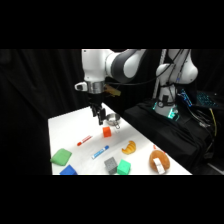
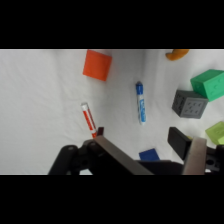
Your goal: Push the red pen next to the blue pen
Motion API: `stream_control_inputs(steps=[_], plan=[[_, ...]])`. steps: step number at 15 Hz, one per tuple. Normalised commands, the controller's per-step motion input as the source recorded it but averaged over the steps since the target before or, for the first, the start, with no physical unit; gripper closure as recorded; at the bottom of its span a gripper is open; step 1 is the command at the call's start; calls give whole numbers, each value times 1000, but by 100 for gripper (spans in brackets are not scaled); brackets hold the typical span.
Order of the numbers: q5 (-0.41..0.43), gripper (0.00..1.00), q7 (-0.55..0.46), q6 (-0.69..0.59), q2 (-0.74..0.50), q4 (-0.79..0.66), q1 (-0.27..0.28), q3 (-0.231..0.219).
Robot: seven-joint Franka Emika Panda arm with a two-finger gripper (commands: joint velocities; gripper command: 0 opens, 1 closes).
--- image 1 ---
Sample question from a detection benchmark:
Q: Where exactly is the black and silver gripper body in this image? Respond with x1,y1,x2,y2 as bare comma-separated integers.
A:
86,81,107,111

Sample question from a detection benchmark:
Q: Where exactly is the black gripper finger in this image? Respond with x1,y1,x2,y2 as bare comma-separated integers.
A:
90,105,99,118
97,107,106,126

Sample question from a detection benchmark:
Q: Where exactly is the red marker pen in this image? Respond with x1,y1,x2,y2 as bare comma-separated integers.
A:
76,134,94,147

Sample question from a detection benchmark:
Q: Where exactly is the blue marker pen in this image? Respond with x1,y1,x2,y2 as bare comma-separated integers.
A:
91,144,110,160

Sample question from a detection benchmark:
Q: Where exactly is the small metal saucepan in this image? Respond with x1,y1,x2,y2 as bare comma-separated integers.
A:
105,112,122,130

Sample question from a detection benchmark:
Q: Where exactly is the orange cube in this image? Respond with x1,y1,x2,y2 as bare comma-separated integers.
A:
102,126,113,138

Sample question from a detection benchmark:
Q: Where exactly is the toy croissant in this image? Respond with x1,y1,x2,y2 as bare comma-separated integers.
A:
121,140,137,156

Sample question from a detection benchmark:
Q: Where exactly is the grey studded cube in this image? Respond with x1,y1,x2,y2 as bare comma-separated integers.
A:
103,156,118,175

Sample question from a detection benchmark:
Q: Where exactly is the green cube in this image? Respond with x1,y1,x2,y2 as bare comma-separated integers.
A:
116,159,132,176

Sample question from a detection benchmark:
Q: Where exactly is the green sponge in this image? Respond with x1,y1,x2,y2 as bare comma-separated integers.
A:
49,148,73,166

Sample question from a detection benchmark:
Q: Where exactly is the black robot stand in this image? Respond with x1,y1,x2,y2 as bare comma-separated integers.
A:
122,100,216,175

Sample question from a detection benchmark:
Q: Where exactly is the blue block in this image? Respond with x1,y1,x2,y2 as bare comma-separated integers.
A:
59,164,78,176

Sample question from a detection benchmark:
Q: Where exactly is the orange and white roll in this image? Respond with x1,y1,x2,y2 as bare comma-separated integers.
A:
148,149,171,175

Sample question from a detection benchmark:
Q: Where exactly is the blue backlit keyboard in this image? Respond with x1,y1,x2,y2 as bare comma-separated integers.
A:
196,91,224,110

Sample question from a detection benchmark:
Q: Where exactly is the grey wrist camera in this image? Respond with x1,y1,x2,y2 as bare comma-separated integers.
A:
74,82,89,92

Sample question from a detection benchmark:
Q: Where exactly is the black cable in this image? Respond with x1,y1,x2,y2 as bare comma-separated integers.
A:
105,49,185,88

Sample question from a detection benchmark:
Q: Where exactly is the yellow cable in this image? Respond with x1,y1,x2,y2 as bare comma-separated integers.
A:
209,109,218,138

